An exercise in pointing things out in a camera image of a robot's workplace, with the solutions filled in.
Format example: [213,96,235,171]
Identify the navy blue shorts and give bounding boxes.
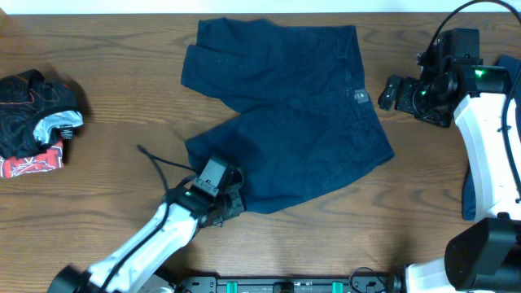
[181,18,394,214]

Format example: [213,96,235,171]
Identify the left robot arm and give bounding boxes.
[47,167,246,293]

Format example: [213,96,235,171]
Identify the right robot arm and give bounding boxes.
[378,28,520,292]

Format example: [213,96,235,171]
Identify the navy blue garment pile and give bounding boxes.
[462,55,520,221]

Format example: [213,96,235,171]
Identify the red patterned folded garment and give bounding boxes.
[1,140,63,179]

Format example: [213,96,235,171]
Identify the black patterned folded garment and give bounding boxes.
[1,69,83,159]

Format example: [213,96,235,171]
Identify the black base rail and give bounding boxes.
[173,273,406,293]

